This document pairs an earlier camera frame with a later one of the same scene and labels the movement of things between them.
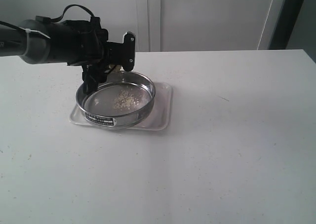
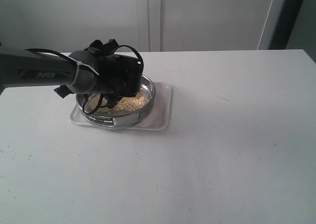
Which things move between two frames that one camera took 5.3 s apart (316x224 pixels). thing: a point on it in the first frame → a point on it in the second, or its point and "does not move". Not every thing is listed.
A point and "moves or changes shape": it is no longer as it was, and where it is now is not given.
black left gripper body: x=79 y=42 → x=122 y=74
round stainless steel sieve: x=121 y=99 does not move
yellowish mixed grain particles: x=124 y=100 moves or changes shape
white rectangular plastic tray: x=158 y=120 does not move
